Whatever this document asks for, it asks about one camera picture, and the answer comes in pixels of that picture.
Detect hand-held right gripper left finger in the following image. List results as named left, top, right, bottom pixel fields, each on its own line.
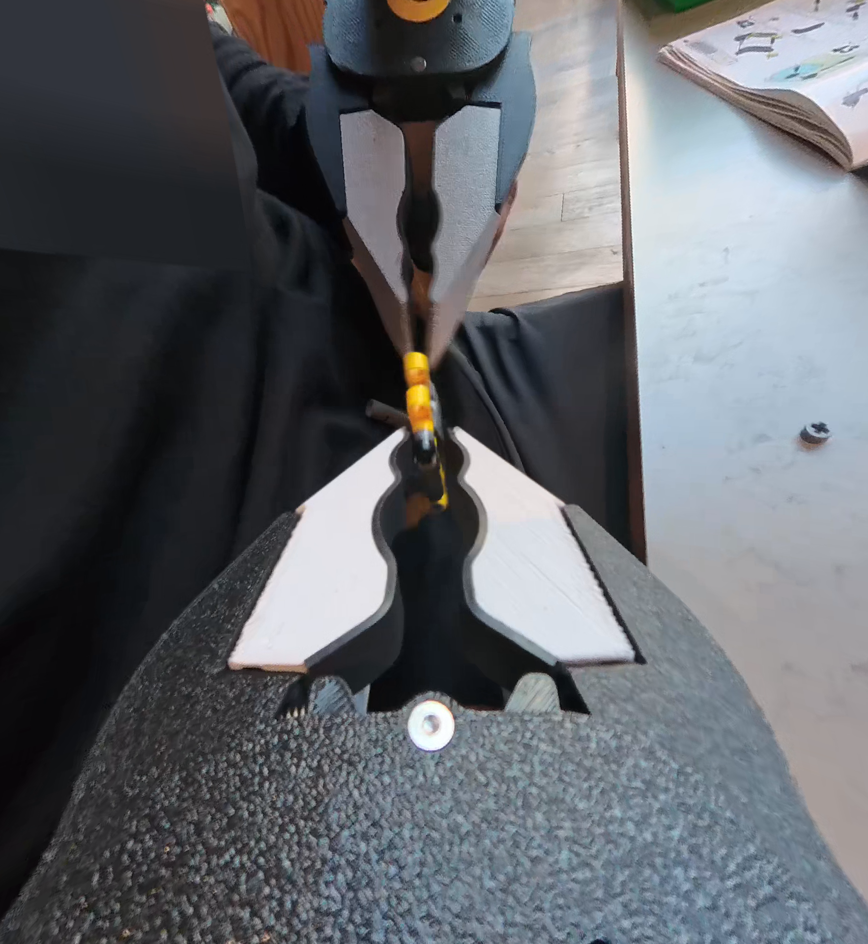
left=228, top=426, right=416, bottom=694

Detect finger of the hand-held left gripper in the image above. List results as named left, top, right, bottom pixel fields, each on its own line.
left=340, top=109, right=414, bottom=349
left=421, top=102, right=506, bottom=364

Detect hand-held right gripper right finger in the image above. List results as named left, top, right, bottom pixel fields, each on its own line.
left=445, top=426, right=637, bottom=710

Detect yellow grey toy brick assembly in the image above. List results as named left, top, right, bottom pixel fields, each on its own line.
left=366, top=353, right=453, bottom=517

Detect person's left forearm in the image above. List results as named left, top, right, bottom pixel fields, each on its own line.
left=209, top=22, right=347, bottom=252

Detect open instruction booklet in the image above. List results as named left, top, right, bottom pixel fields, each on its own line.
left=659, top=0, right=868, bottom=174

